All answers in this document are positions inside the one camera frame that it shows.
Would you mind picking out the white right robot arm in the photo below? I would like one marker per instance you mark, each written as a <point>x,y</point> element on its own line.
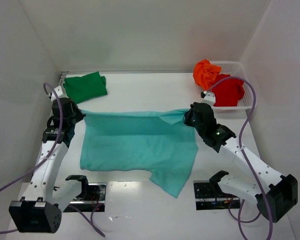
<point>273,193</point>

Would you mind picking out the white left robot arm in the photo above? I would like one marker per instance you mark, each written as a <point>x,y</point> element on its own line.
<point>40,208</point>

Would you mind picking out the orange t shirt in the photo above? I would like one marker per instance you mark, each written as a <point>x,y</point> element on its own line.
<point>205,74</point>

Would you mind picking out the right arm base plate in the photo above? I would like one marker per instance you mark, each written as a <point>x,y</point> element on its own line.
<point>206,199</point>

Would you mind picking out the green folded t shirt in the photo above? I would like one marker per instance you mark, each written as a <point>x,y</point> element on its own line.
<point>84,88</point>

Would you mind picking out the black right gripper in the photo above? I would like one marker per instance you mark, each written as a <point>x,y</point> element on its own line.
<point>191,116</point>

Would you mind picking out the teal t shirt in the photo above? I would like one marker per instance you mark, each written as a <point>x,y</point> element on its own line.
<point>152,141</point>

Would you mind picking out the red t shirt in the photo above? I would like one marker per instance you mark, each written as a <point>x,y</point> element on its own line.
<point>228,93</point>

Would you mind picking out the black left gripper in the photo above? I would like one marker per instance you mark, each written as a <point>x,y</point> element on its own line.
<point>74,116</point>

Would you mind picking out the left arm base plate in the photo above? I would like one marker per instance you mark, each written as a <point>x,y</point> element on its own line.
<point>95,198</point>

